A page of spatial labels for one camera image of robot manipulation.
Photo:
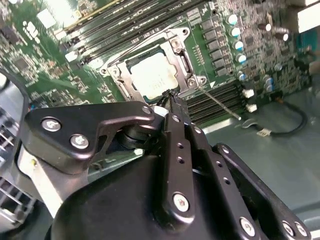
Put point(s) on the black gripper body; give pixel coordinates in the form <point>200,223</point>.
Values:
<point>112,205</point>

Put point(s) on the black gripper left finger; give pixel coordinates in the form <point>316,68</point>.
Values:
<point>75,125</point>

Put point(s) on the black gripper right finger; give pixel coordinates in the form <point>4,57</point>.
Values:
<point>220,172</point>

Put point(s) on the silver CPU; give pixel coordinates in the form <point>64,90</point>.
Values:
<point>152,72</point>

